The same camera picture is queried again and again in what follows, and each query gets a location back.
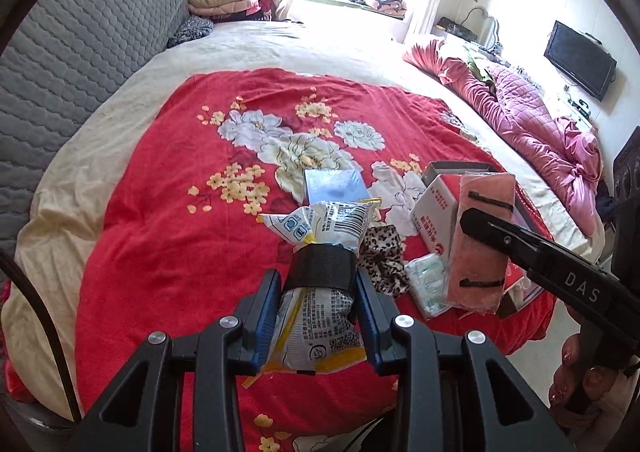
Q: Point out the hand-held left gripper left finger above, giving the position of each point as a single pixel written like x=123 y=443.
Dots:
x=265 y=322

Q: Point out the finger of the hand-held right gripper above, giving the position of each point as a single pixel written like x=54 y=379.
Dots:
x=500 y=234

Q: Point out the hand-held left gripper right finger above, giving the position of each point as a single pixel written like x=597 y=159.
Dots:
x=372 y=327

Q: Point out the pink cloth with black clips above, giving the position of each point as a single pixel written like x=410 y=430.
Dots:
x=480 y=252

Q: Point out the black elastic band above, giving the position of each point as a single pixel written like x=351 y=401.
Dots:
x=322 y=267

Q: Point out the grey storage box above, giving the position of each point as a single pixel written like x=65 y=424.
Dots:
x=450 y=166

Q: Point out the yellow and white snack bag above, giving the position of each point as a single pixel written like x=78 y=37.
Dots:
x=330 y=224

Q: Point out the person's right hand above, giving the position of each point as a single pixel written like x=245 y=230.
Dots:
x=570 y=382

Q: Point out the leopard print scrunchie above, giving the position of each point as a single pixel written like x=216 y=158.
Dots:
x=382 y=262

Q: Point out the red and white carton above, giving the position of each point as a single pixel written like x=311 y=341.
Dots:
x=435 y=212

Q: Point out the teal tissue packet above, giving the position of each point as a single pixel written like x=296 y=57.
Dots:
x=430 y=287

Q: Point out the dark clothes pile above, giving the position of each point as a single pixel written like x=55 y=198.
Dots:
x=606 y=204

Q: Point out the pink quilt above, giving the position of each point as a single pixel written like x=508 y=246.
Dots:
x=540 y=131

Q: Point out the red floral blanket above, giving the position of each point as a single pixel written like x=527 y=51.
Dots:
x=175 y=232

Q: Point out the white tv cabinet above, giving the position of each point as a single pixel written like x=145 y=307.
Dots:
x=575 y=111

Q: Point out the blue box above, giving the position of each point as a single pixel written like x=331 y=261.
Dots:
x=335 y=187

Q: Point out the green cloth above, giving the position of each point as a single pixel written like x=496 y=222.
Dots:
x=477 y=64

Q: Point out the black television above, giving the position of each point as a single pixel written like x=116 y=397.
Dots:
x=580 y=59

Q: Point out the silver metal object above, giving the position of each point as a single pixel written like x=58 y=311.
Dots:
x=487 y=26

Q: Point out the black bag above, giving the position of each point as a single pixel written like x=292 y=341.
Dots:
x=457 y=26

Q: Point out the bed with cream sheet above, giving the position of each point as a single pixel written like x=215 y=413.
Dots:
x=310 y=46

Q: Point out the dark patterned pillow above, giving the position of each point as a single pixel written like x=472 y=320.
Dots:
x=192 y=30

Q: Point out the grey quilted headboard cover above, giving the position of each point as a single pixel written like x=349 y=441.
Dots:
x=75 y=46

